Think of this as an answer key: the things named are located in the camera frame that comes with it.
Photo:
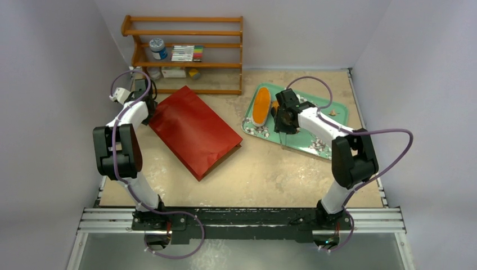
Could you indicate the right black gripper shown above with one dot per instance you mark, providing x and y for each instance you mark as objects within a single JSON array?
[{"x": 281, "y": 121}]

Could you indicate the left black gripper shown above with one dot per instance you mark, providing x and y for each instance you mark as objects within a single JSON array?
[{"x": 147, "y": 120}]

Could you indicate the black metal tongs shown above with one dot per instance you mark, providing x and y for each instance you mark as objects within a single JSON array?
[{"x": 283, "y": 139}]

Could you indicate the fake bread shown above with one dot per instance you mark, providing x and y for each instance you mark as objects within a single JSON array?
[{"x": 261, "y": 107}]

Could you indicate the green floral tray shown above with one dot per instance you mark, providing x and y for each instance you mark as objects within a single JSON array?
[{"x": 303, "y": 141}]

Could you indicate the red paper bag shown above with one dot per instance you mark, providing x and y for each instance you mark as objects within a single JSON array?
[{"x": 196, "y": 134}]

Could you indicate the fake orange doughnut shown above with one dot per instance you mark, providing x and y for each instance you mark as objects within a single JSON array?
[{"x": 274, "y": 108}]

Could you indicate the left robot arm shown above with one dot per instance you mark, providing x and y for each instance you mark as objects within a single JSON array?
[{"x": 118, "y": 154}]

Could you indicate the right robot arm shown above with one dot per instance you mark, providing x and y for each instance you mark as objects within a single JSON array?
[{"x": 353, "y": 158}]

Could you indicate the small clear jar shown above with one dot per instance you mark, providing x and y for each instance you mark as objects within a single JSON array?
[{"x": 154, "y": 73}]

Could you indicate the wooden shelf rack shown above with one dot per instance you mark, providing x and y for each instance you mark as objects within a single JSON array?
[{"x": 222, "y": 38}]

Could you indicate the white small box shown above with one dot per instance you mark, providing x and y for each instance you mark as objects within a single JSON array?
[{"x": 173, "y": 72}]

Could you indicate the blue lidded jar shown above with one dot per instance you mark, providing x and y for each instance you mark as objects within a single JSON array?
[{"x": 158, "y": 49}]

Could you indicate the pack of coloured markers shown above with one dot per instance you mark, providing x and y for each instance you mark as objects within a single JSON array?
[{"x": 187, "y": 53}]

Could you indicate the yellow green cube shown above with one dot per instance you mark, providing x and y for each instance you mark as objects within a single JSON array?
[{"x": 194, "y": 74}]

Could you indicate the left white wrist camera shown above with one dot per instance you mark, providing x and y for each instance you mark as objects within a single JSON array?
[{"x": 120, "y": 95}]

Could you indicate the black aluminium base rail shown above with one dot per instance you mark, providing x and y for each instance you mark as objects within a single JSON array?
[{"x": 298, "y": 224}]

